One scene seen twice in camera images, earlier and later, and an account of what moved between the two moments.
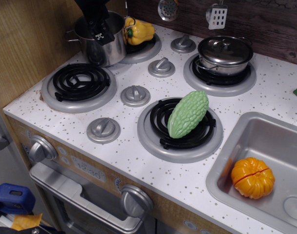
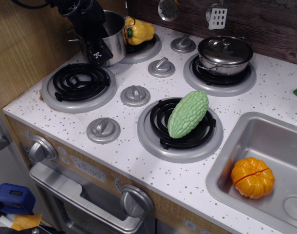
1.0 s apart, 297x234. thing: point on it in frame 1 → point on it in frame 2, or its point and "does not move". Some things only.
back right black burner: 211,81 does not move
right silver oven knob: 135,201 does not move
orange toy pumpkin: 252,178 does not move
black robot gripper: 97,16 → 89,22
